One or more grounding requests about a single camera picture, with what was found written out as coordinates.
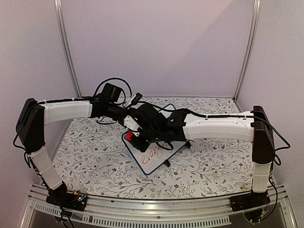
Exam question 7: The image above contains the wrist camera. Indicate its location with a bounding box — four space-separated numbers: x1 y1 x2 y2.
124 93 143 108
123 104 166 132

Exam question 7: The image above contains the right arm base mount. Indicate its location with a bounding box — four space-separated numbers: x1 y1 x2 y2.
229 191 270 212

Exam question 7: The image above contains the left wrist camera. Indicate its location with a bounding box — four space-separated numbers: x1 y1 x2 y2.
124 93 143 108

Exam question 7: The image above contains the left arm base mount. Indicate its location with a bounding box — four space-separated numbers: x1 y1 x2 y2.
45 182 88 211

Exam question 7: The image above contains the front aluminium rail frame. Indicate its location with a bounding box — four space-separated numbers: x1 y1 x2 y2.
19 184 300 228

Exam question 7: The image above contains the left rear aluminium post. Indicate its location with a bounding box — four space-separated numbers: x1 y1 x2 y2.
54 0 82 97

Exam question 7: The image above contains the red whiteboard eraser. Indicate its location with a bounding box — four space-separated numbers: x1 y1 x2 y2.
124 131 134 142

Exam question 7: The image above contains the wire whiteboard stand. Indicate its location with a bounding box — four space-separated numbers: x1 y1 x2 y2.
163 141 191 168

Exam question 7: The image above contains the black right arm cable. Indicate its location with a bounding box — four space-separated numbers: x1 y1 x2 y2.
142 102 292 223

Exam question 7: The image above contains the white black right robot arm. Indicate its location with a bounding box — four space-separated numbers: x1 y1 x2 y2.
125 104 275 207

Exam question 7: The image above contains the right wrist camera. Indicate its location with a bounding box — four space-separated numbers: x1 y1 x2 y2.
123 104 166 132

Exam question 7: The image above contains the small whiteboard blue frame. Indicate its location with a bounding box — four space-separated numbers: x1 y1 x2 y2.
122 104 188 175

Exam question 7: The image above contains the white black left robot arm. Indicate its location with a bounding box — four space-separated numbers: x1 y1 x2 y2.
13 82 127 206

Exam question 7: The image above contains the aluminium post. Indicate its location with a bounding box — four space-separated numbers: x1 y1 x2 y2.
54 0 82 97
233 0 261 103

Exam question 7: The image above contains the right rear aluminium post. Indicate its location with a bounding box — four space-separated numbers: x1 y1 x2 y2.
233 0 261 103

